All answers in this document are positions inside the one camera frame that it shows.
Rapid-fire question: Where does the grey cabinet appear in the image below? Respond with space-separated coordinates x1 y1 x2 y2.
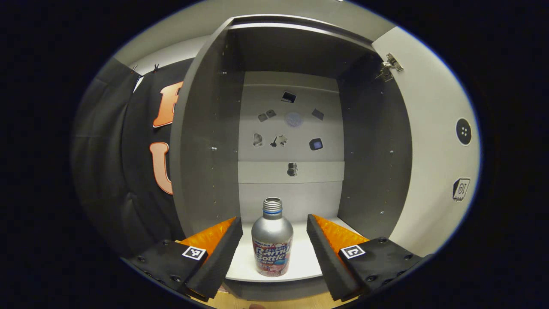
169 15 413 301

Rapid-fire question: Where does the silver door hinge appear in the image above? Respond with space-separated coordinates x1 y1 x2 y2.
376 52 404 82

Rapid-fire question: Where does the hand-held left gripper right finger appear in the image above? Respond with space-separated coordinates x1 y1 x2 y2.
306 214 429 301

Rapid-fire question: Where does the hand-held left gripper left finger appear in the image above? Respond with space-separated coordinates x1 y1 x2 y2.
129 217 244 302

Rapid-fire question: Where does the beige cabinet door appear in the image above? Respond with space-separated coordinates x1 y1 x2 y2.
372 26 481 258

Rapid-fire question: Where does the black backdrop cloth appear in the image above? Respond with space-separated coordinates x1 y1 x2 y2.
71 58 193 258

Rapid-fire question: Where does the silver bottle with printed label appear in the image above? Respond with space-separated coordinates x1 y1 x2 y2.
251 197 294 277

